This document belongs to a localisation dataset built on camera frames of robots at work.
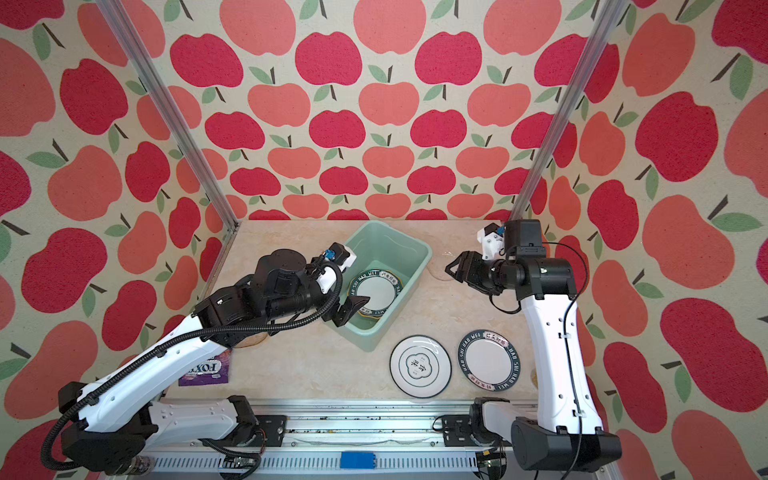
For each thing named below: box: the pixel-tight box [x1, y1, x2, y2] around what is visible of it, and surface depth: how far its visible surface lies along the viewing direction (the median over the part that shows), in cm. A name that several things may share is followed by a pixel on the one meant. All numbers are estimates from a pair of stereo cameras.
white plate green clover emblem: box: [389, 334, 453, 399], surface depth 86 cm
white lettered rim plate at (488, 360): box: [458, 329, 521, 392], surface depth 87 cm
